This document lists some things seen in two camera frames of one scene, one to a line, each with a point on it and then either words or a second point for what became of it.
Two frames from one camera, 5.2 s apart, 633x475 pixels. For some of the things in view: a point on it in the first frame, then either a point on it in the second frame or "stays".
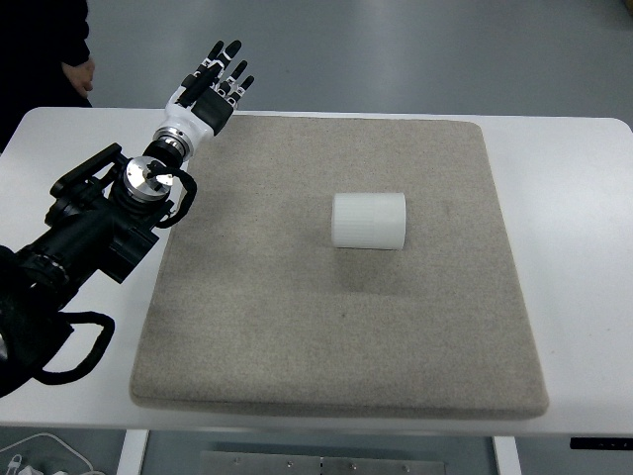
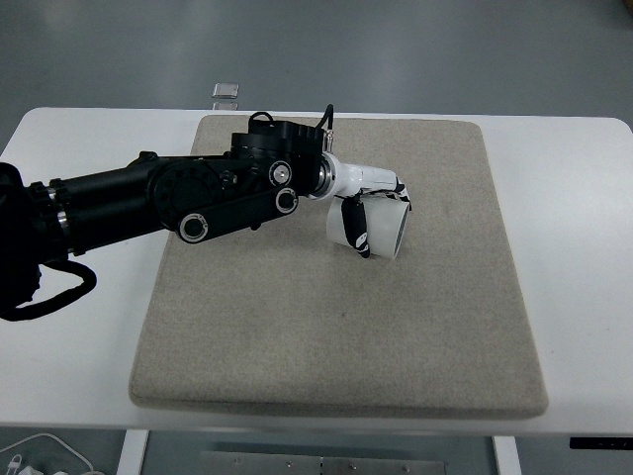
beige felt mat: [338, 265] stays
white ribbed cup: [368, 221] stays
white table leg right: [507, 454] stays
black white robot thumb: [195, 86] → [355, 220]
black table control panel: [601, 443] stays
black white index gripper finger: [210, 57] → [402, 193]
